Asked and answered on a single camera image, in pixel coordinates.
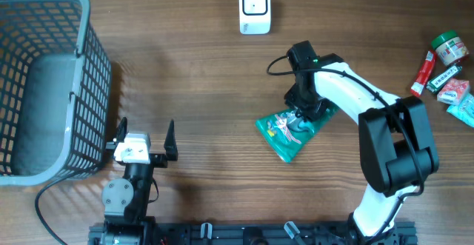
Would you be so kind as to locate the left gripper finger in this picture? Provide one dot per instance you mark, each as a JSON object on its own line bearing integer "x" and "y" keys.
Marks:
{"x": 170, "y": 145}
{"x": 121, "y": 131}

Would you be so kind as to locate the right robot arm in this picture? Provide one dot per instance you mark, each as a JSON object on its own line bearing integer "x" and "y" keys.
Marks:
{"x": 396, "y": 145}

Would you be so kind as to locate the red white small packet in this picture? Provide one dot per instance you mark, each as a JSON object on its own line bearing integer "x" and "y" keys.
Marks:
{"x": 454, "y": 91}

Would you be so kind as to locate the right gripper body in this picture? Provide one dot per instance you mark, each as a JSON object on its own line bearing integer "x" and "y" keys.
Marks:
{"x": 309, "y": 105}

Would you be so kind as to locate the red toothpaste tube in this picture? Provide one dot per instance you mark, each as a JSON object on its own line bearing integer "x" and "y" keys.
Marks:
{"x": 423, "y": 74}

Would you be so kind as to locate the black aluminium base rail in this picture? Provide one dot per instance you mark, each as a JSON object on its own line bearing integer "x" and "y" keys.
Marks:
{"x": 252, "y": 234}

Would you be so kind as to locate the light green wipes packet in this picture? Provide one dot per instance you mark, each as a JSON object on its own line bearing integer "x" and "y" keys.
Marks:
{"x": 464, "y": 111}

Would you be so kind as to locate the grey plastic shopping basket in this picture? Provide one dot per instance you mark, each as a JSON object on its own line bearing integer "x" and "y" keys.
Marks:
{"x": 56, "y": 80}

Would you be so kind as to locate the green lid plastic jar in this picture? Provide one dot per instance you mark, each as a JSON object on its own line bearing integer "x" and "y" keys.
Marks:
{"x": 450, "y": 48}

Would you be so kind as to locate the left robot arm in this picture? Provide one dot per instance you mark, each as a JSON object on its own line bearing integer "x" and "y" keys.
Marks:
{"x": 126, "y": 199}

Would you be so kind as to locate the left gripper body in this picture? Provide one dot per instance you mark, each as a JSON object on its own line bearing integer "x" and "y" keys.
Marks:
{"x": 158, "y": 160}

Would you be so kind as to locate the green 3M gloves package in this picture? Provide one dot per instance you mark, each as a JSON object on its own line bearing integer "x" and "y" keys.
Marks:
{"x": 286, "y": 134}

